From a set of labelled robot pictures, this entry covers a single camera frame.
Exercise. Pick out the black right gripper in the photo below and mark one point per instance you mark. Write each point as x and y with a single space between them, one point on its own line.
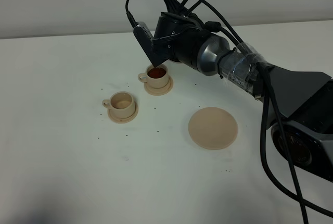
176 38

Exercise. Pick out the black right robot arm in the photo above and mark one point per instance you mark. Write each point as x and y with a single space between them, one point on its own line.
301 130

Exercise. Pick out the large beige teapot saucer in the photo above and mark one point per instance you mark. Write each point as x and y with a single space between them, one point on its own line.
213 128

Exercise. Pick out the far beige teacup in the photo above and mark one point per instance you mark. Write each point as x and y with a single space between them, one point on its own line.
155 77

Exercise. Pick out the beige teacup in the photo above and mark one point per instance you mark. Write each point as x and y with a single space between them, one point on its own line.
122 104
155 77

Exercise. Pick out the far beige cup saucer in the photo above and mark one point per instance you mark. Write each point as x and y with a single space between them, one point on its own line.
159 91

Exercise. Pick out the beige cup saucer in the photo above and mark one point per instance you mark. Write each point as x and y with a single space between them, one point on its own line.
116 119
159 91

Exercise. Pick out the near beige teacup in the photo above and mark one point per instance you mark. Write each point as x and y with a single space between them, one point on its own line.
122 104

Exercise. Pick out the near beige cup saucer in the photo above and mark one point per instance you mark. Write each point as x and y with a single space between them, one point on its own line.
116 119

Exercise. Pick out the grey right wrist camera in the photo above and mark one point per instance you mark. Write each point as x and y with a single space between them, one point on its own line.
145 38

